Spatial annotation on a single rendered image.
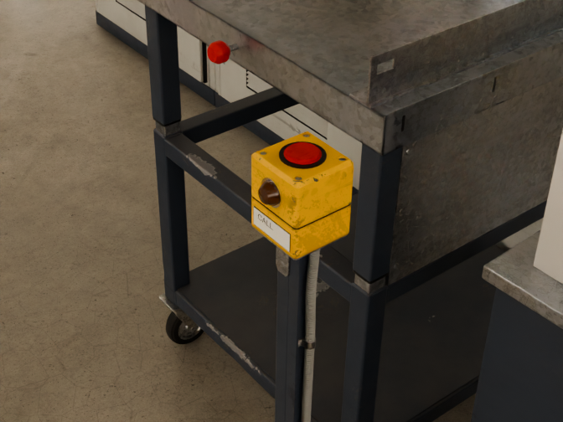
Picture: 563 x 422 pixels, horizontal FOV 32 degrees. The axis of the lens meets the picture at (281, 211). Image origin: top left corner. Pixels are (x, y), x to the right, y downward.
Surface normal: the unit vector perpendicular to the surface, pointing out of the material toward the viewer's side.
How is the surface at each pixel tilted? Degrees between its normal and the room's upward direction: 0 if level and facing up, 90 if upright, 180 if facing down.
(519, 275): 0
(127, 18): 90
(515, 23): 90
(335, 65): 0
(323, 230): 90
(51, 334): 0
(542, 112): 90
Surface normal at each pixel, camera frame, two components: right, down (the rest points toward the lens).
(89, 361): 0.02, -0.81
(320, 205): 0.62, 0.47
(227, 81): -0.79, 0.36
